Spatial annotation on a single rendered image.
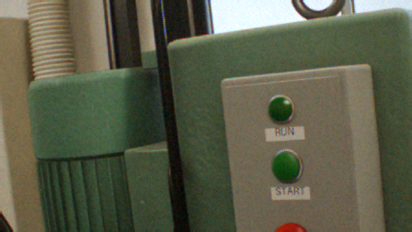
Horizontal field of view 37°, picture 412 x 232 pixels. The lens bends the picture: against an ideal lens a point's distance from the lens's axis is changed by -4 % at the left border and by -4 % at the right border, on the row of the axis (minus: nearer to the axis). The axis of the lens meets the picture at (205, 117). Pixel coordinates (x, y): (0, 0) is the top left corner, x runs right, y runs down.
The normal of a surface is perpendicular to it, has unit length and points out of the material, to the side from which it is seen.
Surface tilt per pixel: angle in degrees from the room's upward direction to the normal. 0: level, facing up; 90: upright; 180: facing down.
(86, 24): 90
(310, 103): 90
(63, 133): 90
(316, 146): 90
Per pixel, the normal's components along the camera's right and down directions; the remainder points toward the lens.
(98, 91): 0.15, 0.04
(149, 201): -0.53, 0.11
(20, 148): 0.90, -0.08
